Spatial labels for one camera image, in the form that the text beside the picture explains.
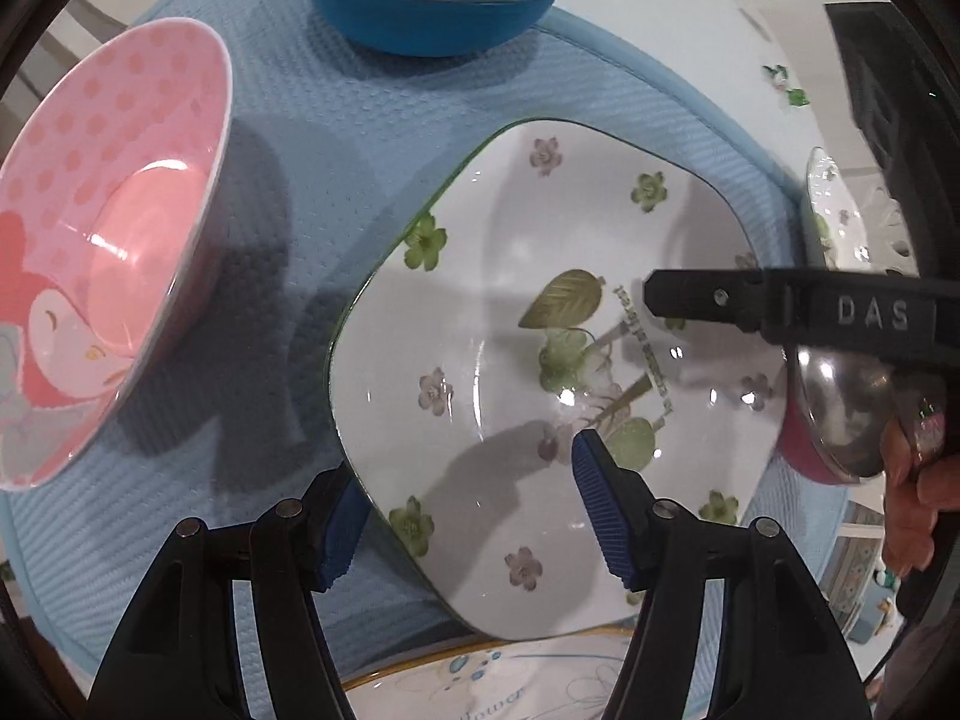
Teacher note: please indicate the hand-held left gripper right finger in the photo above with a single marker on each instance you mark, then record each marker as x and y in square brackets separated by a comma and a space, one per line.
[600, 495]

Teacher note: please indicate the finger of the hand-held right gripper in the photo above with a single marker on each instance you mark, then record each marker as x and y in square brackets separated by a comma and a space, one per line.
[697, 296]

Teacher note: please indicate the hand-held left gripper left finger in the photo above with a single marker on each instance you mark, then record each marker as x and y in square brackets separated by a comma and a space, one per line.
[337, 540]

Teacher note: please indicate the small pink steel bowl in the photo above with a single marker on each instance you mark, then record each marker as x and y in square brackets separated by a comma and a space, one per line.
[832, 405]

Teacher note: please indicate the white square floral plate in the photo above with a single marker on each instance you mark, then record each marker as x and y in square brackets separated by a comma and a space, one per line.
[480, 330]

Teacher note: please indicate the person's right hand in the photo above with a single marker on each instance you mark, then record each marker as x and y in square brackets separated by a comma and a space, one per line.
[907, 525]

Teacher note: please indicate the white carved chair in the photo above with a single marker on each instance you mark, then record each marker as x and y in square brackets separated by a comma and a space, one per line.
[885, 232]

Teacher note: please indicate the white plate with green print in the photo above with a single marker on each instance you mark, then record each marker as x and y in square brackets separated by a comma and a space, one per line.
[825, 195]

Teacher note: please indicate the yellow rimmed blue print plate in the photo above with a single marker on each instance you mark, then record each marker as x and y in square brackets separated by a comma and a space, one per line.
[465, 682]

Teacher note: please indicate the green candy wrapper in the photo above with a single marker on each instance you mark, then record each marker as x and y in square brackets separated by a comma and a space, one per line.
[795, 97]

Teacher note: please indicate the patterned seat cushion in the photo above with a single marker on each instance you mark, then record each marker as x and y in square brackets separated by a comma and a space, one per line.
[862, 562]

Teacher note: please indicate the pink cartoon print bowl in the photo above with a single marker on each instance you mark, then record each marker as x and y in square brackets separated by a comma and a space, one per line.
[112, 240]

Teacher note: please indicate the light blue woven mat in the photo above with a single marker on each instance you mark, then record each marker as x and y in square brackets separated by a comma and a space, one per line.
[300, 127]

